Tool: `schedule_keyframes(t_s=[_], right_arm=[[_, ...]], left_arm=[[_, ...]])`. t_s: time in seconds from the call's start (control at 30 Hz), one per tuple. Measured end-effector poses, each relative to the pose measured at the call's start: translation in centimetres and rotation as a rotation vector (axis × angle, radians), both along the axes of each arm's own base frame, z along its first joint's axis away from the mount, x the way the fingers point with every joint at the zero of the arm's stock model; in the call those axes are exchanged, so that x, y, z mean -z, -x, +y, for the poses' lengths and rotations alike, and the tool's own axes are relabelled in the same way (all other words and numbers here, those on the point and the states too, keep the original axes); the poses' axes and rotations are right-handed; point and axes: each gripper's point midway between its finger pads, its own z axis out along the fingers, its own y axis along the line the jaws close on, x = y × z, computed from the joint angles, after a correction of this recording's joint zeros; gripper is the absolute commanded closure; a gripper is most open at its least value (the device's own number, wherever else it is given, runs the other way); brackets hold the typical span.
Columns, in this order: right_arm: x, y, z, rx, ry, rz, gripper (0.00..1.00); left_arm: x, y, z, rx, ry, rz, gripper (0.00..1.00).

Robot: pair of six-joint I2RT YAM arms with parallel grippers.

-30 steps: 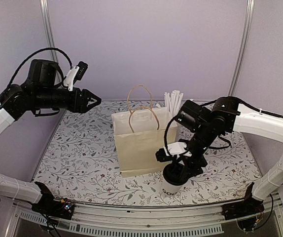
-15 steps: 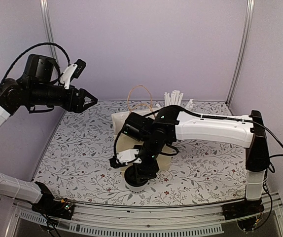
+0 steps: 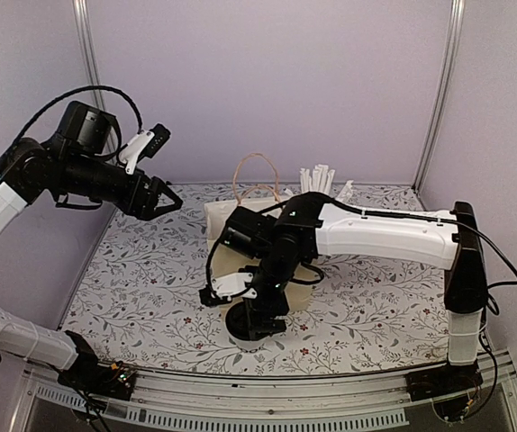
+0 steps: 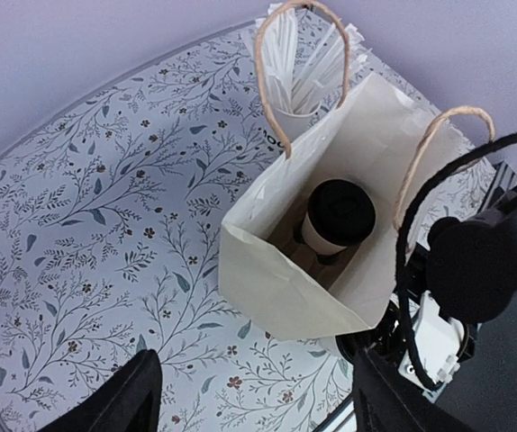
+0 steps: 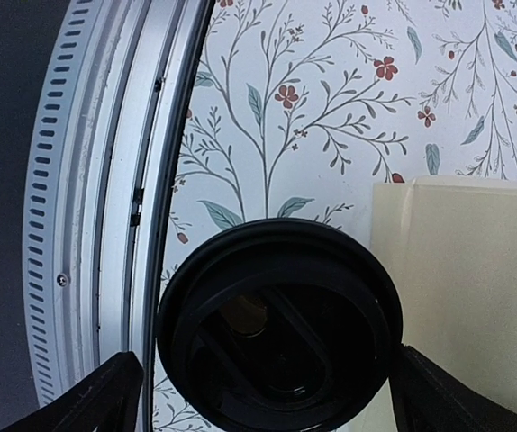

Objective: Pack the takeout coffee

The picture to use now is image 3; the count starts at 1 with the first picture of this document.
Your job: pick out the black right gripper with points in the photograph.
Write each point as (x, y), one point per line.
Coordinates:
(277, 308)

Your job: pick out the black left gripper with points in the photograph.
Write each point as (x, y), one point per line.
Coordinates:
(132, 205)

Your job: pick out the cream paper bag with handles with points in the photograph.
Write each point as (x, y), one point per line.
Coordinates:
(223, 260)

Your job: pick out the black plastic cup lid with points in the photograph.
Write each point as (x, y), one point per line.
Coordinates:
(244, 323)

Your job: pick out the white paper coffee cup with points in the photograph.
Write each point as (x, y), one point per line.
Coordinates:
(249, 346)

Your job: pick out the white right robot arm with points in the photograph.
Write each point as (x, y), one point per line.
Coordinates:
(448, 240)

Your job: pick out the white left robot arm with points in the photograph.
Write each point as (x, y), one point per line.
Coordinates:
(21, 337)

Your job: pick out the bundle of white wrapped straws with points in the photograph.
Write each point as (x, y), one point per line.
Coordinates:
(320, 179)

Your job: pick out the floral patterned table mat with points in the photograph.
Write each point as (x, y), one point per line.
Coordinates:
(138, 302)

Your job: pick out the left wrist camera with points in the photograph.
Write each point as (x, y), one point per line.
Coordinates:
(143, 145)

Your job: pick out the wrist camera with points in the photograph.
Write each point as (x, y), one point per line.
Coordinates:
(143, 145)
(224, 289)

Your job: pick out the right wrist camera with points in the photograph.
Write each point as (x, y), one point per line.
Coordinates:
(224, 289)

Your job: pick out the front aluminium rail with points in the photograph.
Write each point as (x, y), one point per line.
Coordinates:
(174, 401)

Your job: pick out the left aluminium frame post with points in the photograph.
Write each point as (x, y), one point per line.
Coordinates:
(87, 47)

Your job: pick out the aluminium frame post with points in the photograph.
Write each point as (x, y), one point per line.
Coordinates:
(450, 54)
(87, 47)

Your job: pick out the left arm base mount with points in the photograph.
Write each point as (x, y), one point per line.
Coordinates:
(115, 380)

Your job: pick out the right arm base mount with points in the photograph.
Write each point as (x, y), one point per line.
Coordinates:
(454, 390)

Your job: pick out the right aluminium frame post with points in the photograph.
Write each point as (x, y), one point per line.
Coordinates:
(450, 54)

